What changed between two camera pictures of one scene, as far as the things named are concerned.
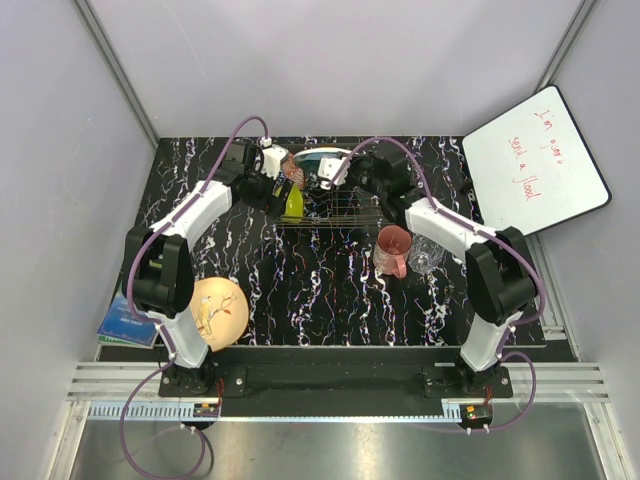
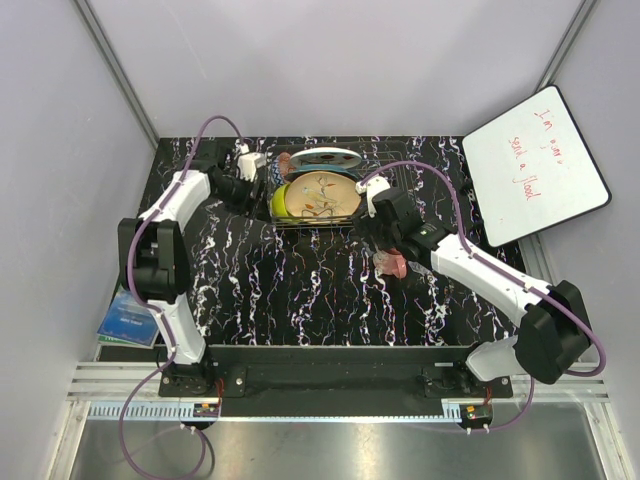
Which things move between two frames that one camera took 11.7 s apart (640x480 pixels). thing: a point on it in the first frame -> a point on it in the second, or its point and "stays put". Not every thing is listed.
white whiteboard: (532, 168) stays put
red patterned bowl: (292, 172) stays put
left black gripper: (275, 205) -> (244, 203)
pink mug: (391, 253) stays put
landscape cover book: (120, 325) stays put
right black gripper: (354, 161) -> (370, 224)
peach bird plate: (221, 309) -> (323, 194)
